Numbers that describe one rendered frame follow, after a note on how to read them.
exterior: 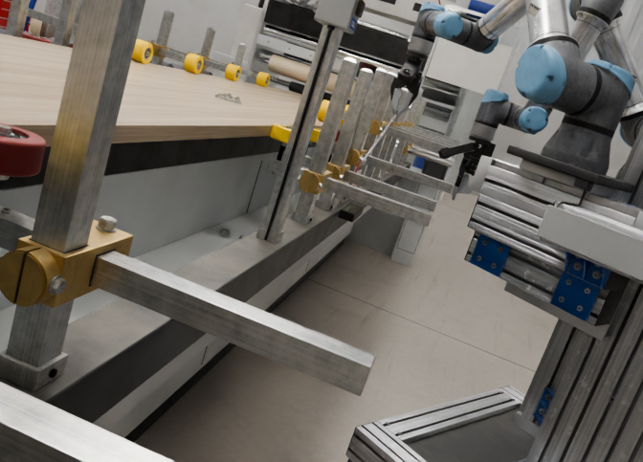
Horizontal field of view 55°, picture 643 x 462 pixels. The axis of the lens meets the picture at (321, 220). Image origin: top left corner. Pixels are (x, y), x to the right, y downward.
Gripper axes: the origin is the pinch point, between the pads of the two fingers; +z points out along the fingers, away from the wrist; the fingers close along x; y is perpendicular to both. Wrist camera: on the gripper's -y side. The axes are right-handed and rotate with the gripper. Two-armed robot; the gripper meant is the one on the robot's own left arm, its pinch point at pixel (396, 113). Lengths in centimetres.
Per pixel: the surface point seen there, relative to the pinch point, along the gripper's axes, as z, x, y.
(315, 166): 15, 8, -57
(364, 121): 5.3, 8.3, -6.2
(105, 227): 11, 6, -148
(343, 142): 10.1, 7.7, -31.4
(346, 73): -9, 7, -56
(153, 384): 42, 7, -124
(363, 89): -5.3, 7.2, -30.7
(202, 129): 8, 22, -94
